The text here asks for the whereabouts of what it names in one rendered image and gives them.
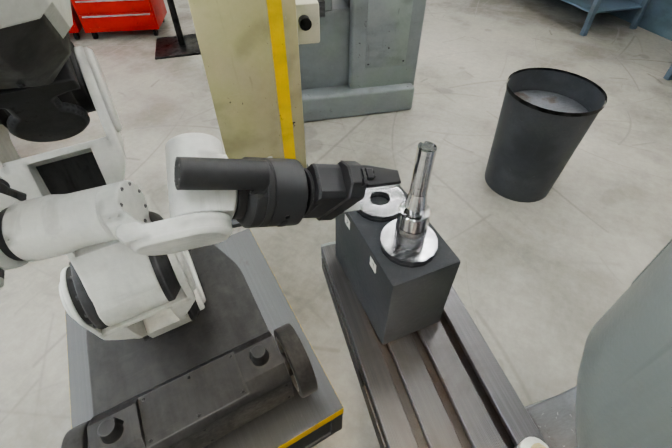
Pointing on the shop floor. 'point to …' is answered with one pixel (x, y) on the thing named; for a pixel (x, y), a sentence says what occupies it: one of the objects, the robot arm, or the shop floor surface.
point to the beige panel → (248, 45)
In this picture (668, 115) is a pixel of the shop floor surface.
